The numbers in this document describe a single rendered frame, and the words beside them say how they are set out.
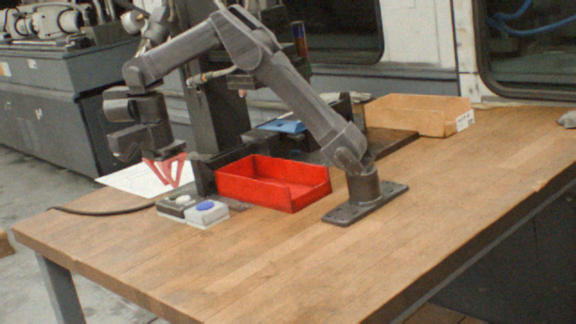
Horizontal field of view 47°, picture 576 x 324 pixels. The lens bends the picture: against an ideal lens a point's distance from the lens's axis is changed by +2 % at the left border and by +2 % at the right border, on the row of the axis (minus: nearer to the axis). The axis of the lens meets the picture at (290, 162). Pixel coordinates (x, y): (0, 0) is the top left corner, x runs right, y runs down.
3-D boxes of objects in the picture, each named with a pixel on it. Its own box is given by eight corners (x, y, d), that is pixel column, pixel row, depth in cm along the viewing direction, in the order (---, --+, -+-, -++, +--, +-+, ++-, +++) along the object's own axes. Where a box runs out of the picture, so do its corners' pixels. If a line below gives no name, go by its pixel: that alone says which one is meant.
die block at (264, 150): (272, 171, 158) (266, 142, 156) (247, 166, 165) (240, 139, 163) (328, 145, 170) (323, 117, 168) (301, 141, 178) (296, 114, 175)
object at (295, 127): (299, 134, 154) (296, 121, 153) (257, 129, 165) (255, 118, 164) (319, 125, 158) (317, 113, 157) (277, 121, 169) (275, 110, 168)
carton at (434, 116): (445, 142, 158) (442, 111, 156) (366, 133, 177) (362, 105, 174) (474, 126, 166) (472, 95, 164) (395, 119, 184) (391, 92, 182)
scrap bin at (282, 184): (292, 214, 131) (287, 187, 129) (218, 195, 149) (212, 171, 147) (332, 193, 138) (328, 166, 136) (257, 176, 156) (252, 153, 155)
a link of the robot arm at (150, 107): (132, 128, 137) (123, 96, 134) (146, 120, 142) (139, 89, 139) (161, 126, 134) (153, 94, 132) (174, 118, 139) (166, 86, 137)
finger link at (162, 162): (168, 194, 138) (157, 153, 135) (150, 189, 143) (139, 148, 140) (194, 183, 142) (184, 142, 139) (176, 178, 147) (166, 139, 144)
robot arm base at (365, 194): (312, 184, 123) (339, 189, 118) (379, 148, 135) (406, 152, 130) (319, 221, 126) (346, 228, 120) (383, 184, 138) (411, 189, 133)
